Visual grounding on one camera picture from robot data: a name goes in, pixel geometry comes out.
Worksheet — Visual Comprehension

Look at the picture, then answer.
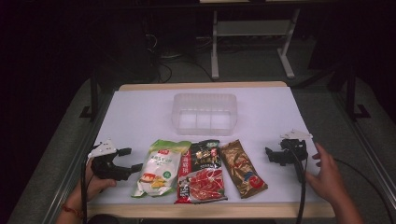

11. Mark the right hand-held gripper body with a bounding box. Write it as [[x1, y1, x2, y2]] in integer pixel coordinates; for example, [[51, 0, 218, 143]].
[[278, 129, 314, 166]]

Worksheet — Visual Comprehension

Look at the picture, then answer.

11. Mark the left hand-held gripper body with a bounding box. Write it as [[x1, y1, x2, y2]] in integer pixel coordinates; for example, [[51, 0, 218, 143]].
[[87, 138, 133, 182]]

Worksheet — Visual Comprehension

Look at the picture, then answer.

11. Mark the green white food packet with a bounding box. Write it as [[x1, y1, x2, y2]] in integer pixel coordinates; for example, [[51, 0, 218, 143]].
[[131, 138, 192, 199]]

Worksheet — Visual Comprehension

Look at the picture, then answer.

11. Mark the gold brown snack packet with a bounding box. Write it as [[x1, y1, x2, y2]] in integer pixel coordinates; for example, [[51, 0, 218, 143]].
[[219, 139, 269, 200]]

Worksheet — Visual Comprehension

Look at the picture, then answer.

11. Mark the clear plastic container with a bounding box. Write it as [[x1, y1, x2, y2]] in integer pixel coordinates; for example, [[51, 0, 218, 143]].
[[171, 92, 238, 137]]

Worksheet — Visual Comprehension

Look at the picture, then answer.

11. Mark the person's left hand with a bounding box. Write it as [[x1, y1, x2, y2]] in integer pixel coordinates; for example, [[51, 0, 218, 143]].
[[73, 158, 118, 205]]

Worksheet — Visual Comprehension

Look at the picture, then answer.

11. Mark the person's right hand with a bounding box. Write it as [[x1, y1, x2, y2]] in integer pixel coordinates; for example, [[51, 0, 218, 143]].
[[304, 142, 350, 203]]

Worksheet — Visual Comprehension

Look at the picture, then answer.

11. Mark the white table mat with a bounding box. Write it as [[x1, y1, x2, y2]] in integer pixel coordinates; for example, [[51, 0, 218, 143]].
[[88, 86, 325, 205]]

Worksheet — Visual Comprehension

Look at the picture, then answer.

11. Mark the black metal stand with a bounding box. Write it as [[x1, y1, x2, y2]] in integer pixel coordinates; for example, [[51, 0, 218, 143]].
[[329, 61, 372, 123], [78, 68, 101, 123]]

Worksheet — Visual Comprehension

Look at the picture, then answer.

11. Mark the red black food packet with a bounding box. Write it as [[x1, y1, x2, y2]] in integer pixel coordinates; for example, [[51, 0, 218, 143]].
[[174, 138, 229, 205]]

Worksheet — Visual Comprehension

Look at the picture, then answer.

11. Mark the white metal stand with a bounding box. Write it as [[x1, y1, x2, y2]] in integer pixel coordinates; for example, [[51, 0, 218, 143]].
[[210, 7, 302, 81]]

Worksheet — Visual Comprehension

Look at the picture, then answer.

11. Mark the left hand-held gripper cable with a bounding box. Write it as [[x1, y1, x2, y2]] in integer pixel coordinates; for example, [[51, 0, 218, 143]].
[[80, 146, 101, 224]]

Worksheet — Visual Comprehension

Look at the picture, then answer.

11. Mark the hand-held gripper cable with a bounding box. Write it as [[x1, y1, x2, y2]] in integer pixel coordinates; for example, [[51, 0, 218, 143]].
[[80, 146, 101, 224], [288, 141, 310, 224]]

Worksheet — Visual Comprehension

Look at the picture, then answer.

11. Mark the aluminium frame rail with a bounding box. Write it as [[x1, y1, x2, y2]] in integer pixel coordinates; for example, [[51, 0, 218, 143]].
[[330, 89, 396, 204], [41, 91, 115, 224]]

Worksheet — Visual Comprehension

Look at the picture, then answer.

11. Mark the right hand-held gripper cable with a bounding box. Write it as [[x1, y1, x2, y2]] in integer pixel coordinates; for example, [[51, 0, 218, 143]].
[[288, 141, 310, 224]]

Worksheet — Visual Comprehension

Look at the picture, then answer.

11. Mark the red string bracelet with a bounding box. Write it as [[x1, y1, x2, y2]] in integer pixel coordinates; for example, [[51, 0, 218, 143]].
[[61, 203, 85, 219]]

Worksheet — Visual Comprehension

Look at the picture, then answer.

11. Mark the thin black cable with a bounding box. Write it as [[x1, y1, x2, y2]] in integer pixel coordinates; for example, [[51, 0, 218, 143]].
[[333, 157, 396, 224]]

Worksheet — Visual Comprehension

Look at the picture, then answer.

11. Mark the black cable bundle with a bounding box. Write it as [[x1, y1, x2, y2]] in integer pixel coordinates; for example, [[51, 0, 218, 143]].
[[144, 31, 217, 84]]

